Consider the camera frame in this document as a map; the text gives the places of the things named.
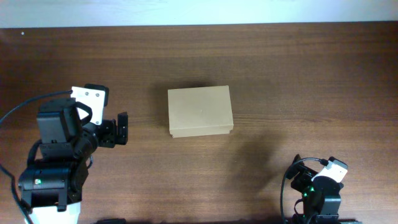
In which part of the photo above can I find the brown cardboard box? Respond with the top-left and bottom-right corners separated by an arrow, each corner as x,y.
168,85 -> 234,138

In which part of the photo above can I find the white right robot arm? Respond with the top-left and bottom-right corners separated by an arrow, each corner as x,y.
280,154 -> 348,224

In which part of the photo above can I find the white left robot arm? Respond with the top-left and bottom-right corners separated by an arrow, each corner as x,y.
18,98 -> 128,223

